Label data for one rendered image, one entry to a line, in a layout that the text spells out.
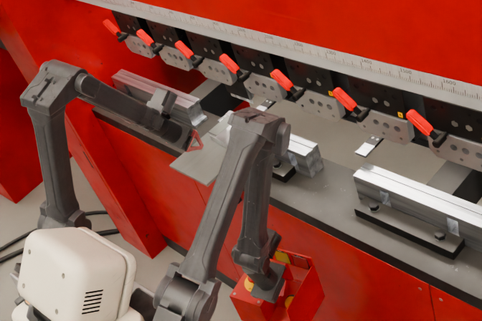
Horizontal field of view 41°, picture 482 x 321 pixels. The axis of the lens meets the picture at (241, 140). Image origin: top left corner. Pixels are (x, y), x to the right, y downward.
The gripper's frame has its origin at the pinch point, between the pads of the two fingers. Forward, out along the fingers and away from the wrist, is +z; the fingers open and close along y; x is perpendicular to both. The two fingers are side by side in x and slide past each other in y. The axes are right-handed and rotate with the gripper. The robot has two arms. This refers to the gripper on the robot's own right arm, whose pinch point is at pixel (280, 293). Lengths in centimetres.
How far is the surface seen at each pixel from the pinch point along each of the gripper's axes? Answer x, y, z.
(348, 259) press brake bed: -10.9, 17.7, 9.6
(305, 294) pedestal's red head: -4.9, 2.8, 4.3
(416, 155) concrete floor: 20, 114, 112
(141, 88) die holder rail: 87, 59, -3
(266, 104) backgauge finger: 27, 56, -7
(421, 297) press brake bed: -33.8, 12.1, 8.4
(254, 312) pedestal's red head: 7.6, -5.8, 4.7
